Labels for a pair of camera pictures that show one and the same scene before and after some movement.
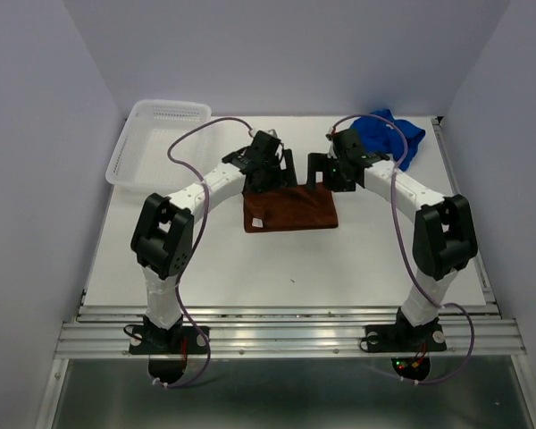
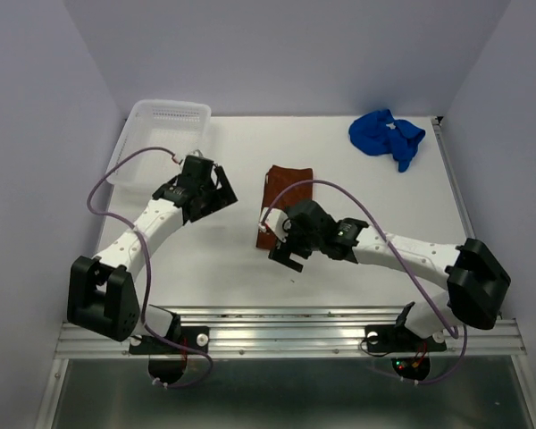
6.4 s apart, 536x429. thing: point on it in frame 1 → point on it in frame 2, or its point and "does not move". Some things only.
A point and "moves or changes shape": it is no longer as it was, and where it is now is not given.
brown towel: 289,209 moves or changes shape
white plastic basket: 140,160 does not move
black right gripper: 318,162 → 282,255
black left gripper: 288,180 → 222,197
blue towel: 382,138 does not move
